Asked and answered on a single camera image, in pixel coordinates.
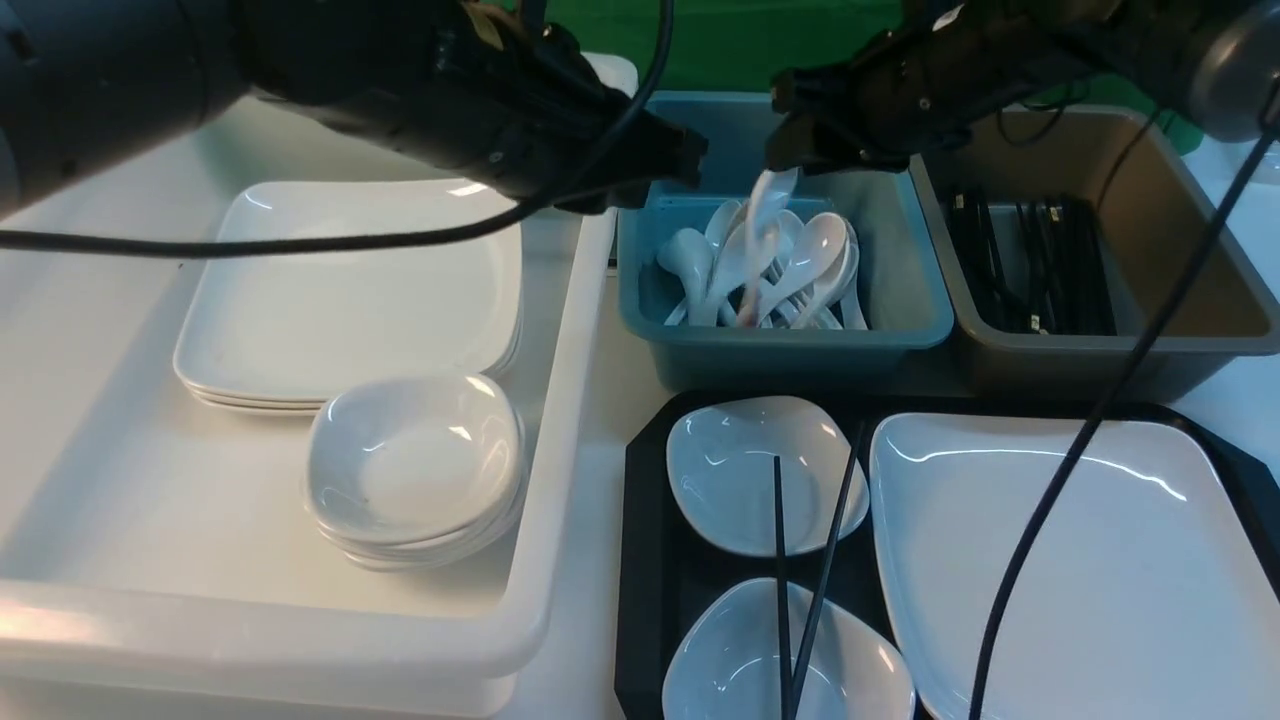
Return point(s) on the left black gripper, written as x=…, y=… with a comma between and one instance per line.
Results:
x=518, y=111

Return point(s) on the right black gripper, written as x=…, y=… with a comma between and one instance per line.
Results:
x=916, y=88

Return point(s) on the white ceramic soup spoon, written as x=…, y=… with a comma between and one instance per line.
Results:
x=770, y=195

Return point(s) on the white bowl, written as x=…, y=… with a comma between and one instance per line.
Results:
x=411, y=459
x=720, y=463
x=728, y=666

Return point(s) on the large white rice plate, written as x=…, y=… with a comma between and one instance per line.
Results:
x=1141, y=599

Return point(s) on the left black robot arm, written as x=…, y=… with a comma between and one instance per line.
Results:
x=88, y=85

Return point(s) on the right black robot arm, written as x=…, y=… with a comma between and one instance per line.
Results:
x=1212, y=62

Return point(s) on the top white square plate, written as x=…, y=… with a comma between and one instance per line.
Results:
x=297, y=326

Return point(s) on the white square plate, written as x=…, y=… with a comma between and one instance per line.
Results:
x=297, y=326
x=271, y=411
x=496, y=371

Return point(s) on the middle white square plate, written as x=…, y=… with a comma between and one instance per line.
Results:
x=496, y=371

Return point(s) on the bottom white square plate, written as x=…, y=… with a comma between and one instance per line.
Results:
x=271, y=411

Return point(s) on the teal plastic bin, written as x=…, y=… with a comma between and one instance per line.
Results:
x=900, y=286

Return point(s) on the green backdrop cloth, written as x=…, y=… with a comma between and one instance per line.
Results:
x=743, y=45

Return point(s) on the pile of white spoons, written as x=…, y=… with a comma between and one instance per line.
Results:
x=810, y=283

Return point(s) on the pile of black chopsticks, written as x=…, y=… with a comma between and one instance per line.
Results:
x=1032, y=267

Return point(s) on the brown plastic bin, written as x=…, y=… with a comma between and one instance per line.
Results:
x=1152, y=216

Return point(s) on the lower stacked white bowls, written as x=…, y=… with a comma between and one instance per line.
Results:
x=442, y=551

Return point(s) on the black serving tray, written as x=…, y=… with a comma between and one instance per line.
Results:
x=669, y=576

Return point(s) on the large white plastic tub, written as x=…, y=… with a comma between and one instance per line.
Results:
x=158, y=563

